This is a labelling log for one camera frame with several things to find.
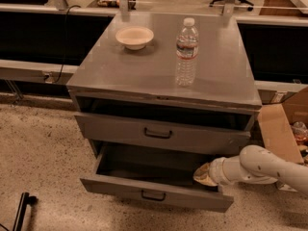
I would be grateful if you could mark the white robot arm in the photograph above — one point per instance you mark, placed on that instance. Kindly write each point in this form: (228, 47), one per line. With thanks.
(254, 165)

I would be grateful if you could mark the grey drawer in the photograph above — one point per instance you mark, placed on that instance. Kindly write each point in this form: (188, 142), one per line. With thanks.
(155, 175)
(159, 134)

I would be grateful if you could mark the clear plastic water bottle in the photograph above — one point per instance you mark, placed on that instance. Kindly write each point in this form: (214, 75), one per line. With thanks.
(186, 53)

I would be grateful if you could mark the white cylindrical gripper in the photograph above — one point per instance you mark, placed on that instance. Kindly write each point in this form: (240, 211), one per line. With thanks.
(216, 172)

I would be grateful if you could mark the open cardboard box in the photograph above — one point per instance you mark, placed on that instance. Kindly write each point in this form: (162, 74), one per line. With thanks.
(276, 121)

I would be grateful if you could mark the black stand foot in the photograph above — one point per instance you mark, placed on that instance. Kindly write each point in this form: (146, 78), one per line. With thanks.
(25, 200)

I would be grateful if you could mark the white ceramic bowl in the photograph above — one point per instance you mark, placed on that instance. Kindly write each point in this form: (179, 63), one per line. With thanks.
(134, 37)

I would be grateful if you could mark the plastic bottle in box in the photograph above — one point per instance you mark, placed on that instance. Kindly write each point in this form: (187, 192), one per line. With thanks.
(300, 132)

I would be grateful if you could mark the grey metal drawer cabinet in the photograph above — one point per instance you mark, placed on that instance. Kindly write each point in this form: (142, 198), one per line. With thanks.
(116, 81)

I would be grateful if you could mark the grey top drawer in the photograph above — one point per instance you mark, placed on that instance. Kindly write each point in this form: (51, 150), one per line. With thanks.
(159, 134)

